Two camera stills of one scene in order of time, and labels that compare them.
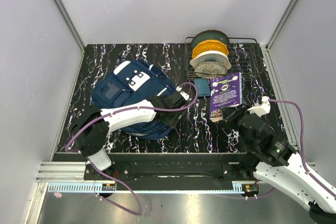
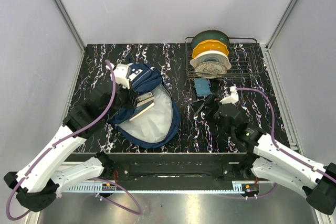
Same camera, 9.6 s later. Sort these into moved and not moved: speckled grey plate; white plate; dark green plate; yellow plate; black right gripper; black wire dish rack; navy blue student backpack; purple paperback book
Moved: purple paperback book; navy blue student backpack; black right gripper
Not moved: yellow plate; black wire dish rack; white plate; dark green plate; speckled grey plate
